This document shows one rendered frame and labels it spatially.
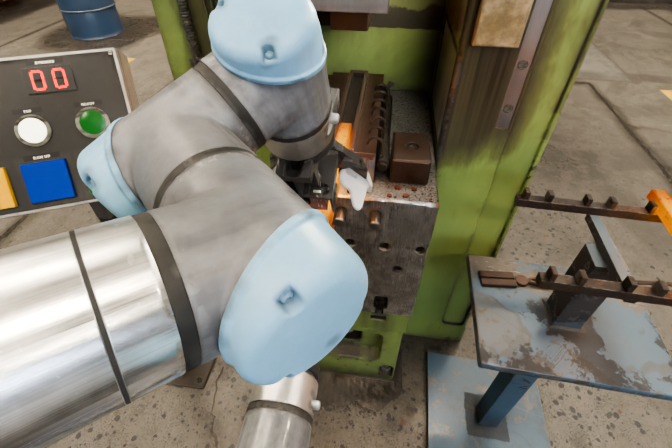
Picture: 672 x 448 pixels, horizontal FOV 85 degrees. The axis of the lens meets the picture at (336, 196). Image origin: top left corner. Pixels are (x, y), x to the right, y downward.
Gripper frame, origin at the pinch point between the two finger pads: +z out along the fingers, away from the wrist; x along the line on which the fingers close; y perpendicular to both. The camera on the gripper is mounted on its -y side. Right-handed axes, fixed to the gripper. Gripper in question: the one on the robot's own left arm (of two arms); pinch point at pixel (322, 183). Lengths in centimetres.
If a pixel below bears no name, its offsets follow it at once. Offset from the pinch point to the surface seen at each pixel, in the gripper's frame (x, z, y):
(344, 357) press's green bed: 2, 90, 31
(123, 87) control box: -41.1, 2.7, -17.0
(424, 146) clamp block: 18.3, 22.5, -19.7
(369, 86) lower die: 4, 34, -44
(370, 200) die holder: 7.3, 22.7, -5.7
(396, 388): 22, 101, 40
